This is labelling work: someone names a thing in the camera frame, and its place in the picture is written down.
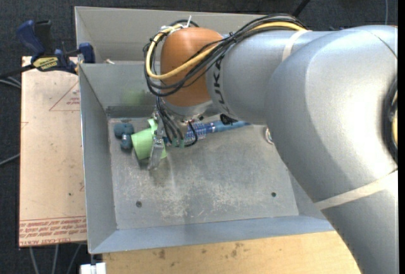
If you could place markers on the grey metal bin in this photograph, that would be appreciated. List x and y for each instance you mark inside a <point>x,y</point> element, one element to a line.
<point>205,190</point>

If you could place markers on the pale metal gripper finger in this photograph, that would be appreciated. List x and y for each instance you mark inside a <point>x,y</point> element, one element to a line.
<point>155,155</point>

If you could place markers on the blue marker pen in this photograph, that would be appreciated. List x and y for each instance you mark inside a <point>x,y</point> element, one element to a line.
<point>228,127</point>

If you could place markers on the brown cardboard board, red print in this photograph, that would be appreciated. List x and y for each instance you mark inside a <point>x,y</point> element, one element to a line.
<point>50,155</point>

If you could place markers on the dark teal toy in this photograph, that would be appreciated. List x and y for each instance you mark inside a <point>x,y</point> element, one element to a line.
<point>124,135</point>

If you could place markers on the light green cup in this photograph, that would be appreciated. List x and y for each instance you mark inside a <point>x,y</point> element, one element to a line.
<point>142,141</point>

